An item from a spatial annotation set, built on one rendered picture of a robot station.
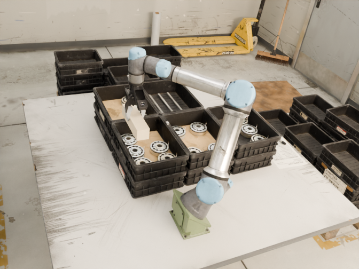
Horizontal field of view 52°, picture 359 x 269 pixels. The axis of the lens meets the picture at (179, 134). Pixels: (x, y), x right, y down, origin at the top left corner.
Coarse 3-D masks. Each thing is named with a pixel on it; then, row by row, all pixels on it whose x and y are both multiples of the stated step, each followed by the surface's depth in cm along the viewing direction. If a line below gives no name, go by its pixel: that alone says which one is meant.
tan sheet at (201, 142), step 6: (186, 126) 228; (186, 132) 223; (186, 138) 218; (192, 138) 218; (198, 138) 219; (204, 138) 220; (210, 138) 221; (186, 144) 213; (192, 144) 214; (198, 144) 214; (204, 144) 215; (204, 150) 211
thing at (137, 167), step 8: (112, 128) 204; (168, 128) 207; (120, 136) 195; (128, 152) 185; (184, 152) 191; (160, 160) 183; (168, 160) 184; (176, 160) 186; (184, 160) 189; (136, 168) 178; (144, 168) 180
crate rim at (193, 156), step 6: (204, 108) 228; (162, 114) 217; (168, 114) 218; (174, 114) 220; (210, 114) 224; (174, 132) 204; (180, 138) 200; (186, 150) 192; (210, 150) 195; (192, 156) 190; (198, 156) 192
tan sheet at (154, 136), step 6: (150, 132) 218; (156, 132) 219; (150, 138) 214; (156, 138) 214; (138, 144) 208; (144, 144) 209; (150, 144) 209; (144, 150) 204; (168, 150) 207; (144, 156) 200; (150, 156) 200; (156, 156) 201
